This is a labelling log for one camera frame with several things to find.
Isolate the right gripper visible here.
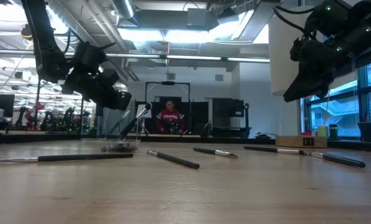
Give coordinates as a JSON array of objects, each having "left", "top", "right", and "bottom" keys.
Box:
[{"left": 283, "top": 35, "right": 344, "bottom": 103}]

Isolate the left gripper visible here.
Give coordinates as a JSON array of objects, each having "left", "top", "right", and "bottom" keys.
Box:
[{"left": 60, "top": 63, "right": 132, "bottom": 111}]

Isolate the thick black kabuki brush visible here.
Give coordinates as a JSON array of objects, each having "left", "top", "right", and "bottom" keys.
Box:
[{"left": 119, "top": 101, "right": 153, "bottom": 141}]

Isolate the short silver makeup brush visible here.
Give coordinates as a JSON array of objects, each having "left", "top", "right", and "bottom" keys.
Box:
[{"left": 100, "top": 142, "right": 127, "bottom": 152}]

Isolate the fan head makeup brush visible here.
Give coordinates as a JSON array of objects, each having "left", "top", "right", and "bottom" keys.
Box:
[{"left": 112, "top": 142, "right": 139, "bottom": 154}]

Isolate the long thin black brush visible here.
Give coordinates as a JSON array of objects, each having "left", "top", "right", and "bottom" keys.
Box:
[{"left": 0, "top": 152, "right": 135, "bottom": 164}]

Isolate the slim black makeup brush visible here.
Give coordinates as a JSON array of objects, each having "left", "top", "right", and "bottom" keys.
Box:
[
  {"left": 192, "top": 146, "right": 239, "bottom": 159},
  {"left": 146, "top": 149, "right": 201, "bottom": 170},
  {"left": 308, "top": 151, "right": 367, "bottom": 169},
  {"left": 242, "top": 146, "right": 308, "bottom": 156}
]

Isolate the small white table lamp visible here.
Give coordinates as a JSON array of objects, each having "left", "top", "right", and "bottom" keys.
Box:
[{"left": 135, "top": 103, "right": 154, "bottom": 135}]

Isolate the clear acrylic brush holder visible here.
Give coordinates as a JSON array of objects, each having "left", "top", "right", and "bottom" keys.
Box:
[{"left": 85, "top": 116, "right": 142, "bottom": 144}]

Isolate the white cylindrical cup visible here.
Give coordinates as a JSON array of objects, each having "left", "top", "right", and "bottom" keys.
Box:
[{"left": 268, "top": 5, "right": 328, "bottom": 149}]

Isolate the green cup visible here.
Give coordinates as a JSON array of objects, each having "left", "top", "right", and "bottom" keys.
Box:
[{"left": 316, "top": 124, "right": 329, "bottom": 138}]

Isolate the dark tumbler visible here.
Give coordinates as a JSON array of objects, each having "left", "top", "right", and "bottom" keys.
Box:
[{"left": 328, "top": 123, "right": 339, "bottom": 141}]

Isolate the white ceiling light strip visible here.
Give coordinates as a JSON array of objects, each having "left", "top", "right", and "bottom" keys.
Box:
[
  {"left": 165, "top": 54, "right": 222, "bottom": 61},
  {"left": 226, "top": 57, "right": 271, "bottom": 63},
  {"left": 106, "top": 52, "right": 162, "bottom": 59}
]

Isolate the person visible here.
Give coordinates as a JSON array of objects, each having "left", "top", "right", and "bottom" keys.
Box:
[{"left": 155, "top": 99, "right": 186, "bottom": 135}]

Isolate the black cabinet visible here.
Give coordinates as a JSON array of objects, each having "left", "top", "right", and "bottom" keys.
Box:
[{"left": 207, "top": 97, "right": 252, "bottom": 138}]

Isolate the black monitor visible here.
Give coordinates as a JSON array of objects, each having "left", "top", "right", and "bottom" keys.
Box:
[{"left": 0, "top": 93, "right": 16, "bottom": 119}]

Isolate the black gantry frame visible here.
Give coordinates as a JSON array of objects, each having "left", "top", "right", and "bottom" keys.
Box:
[
  {"left": 34, "top": 77, "right": 86, "bottom": 139},
  {"left": 144, "top": 80, "right": 191, "bottom": 103}
]

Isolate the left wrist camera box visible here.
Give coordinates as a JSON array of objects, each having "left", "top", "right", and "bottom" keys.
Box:
[{"left": 73, "top": 41, "right": 117, "bottom": 72}]

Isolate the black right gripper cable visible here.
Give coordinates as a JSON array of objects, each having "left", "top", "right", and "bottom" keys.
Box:
[{"left": 272, "top": 4, "right": 317, "bottom": 40}]

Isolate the black aluminium table frame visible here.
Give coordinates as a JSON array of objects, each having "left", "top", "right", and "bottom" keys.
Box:
[{"left": 0, "top": 132, "right": 371, "bottom": 153}]

